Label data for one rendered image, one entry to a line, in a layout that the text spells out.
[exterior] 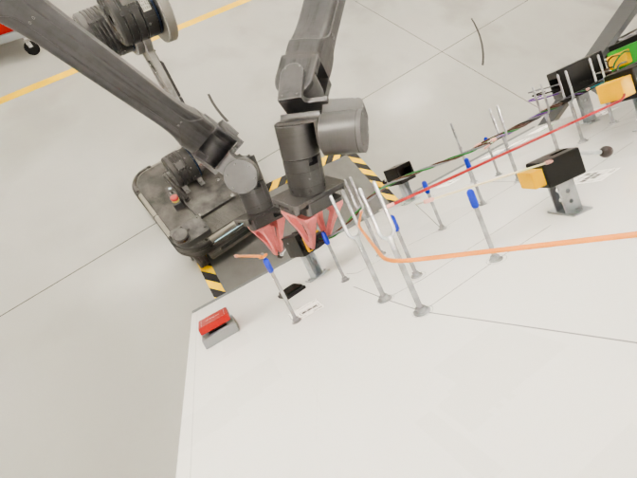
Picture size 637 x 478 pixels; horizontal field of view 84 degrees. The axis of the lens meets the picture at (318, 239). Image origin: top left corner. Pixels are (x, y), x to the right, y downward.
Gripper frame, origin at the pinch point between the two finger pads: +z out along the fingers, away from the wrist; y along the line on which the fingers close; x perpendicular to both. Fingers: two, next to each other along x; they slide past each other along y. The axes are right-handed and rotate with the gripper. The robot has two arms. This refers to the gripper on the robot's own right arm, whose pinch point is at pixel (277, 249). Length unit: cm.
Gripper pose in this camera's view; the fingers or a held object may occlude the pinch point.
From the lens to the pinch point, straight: 74.1
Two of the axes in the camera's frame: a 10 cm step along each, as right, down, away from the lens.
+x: -5.7, -0.7, 8.2
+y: 7.5, -4.4, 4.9
